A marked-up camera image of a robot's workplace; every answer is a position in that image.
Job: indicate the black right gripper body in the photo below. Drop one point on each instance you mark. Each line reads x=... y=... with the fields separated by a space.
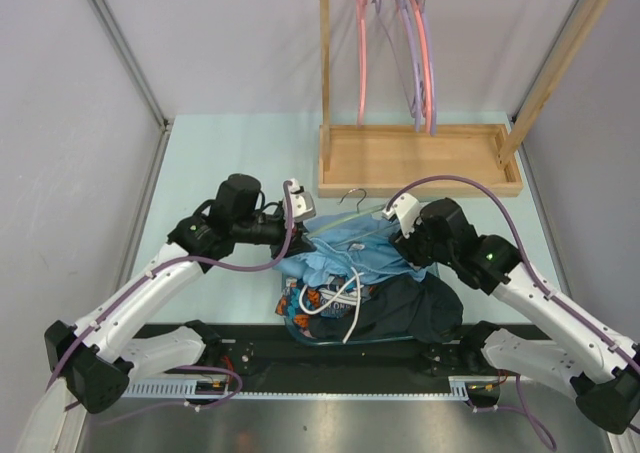
x=418 y=248

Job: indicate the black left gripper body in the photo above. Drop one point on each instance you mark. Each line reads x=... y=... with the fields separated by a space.
x=296 y=228

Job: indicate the light blue shorts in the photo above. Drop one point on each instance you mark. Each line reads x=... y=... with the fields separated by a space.
x=375 y=255

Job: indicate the sage green hanger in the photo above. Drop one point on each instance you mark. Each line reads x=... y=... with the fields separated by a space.
x=351 y=227

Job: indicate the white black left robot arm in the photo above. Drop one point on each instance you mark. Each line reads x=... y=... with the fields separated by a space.
x=99 y=355

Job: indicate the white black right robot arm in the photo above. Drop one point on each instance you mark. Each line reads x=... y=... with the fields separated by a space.
x=588 y=362

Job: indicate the blue patterned shorts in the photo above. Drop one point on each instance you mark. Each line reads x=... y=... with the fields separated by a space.
x=337 y=299

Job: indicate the dark navy shorts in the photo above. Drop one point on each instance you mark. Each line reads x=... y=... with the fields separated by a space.
x=428 y=310

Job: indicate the lavender hanger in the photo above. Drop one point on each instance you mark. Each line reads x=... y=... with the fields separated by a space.
x=432 y=73

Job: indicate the purple hanger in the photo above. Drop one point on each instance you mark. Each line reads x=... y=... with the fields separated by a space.
x=409 y=72

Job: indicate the salmon pink hanger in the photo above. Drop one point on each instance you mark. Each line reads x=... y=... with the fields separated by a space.
x=425 y=58

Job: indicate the pink hanger left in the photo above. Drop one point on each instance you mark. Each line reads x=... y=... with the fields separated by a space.
x=361 y=6

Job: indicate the wooden clothes rack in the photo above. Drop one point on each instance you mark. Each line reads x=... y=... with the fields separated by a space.
x=383 y=158

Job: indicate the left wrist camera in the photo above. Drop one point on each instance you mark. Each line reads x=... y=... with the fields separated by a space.
x=299 y=204

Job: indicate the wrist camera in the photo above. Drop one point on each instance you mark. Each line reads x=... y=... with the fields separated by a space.
x=299 y=204
x=405 y=210

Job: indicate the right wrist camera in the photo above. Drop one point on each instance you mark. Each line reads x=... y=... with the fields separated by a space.
x=405 y=210

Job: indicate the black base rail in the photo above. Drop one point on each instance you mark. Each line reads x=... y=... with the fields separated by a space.
x=269 y=360

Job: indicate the aluminium corner frame post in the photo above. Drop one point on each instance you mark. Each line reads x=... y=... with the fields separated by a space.
x=117 y=38

